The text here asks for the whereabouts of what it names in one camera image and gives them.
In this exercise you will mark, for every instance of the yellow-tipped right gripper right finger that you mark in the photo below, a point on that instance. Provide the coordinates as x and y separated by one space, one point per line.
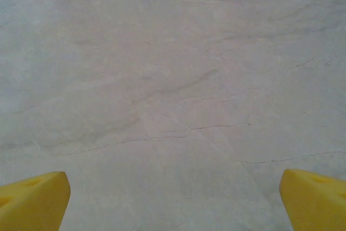
313 204

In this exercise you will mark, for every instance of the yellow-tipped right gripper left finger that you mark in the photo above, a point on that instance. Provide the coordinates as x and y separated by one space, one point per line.
32 204

